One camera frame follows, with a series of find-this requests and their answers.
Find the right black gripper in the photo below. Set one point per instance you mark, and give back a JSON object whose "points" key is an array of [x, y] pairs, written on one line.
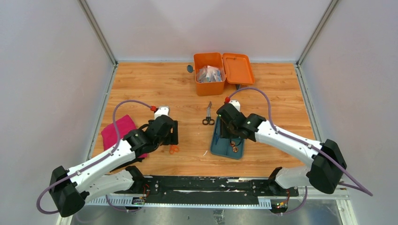
{"points": [[225, 133]]}

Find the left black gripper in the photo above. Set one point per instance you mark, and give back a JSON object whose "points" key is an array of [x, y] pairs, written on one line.
{"points": [[172, 137]]}

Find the teal plastic tray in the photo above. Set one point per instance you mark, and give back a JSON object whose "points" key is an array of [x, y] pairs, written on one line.
{"points": [[221, 146]]}

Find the clear bag blue items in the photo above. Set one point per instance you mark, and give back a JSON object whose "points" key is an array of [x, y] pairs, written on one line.
{"points": [[213, 74]]}

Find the orange medicine box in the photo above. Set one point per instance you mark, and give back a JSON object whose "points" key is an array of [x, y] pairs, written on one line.
{"points": [[235, 69]]}

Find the small clear bag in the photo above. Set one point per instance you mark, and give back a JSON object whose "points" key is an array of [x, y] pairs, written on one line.
{"points": [[201, 75]]}

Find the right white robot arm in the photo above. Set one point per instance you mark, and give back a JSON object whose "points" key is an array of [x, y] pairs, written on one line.
{"points": [[324, 162]]}

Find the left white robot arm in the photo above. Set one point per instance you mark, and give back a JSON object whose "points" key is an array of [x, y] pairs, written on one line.
{"points": [[111, 171]]}

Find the small orange scissors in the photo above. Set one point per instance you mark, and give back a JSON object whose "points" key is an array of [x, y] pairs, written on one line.
{"points": [[173, 149]]}

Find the black bandage scissors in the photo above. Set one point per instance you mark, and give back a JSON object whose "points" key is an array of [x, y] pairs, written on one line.
{"points": [[208, 119]]}

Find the pink folded cloth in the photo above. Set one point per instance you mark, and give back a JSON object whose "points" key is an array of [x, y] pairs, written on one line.
{"points": [[109, 137]]}

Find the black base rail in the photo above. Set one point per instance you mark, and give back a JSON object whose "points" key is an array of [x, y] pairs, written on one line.
{"points": [[183, 191]]}

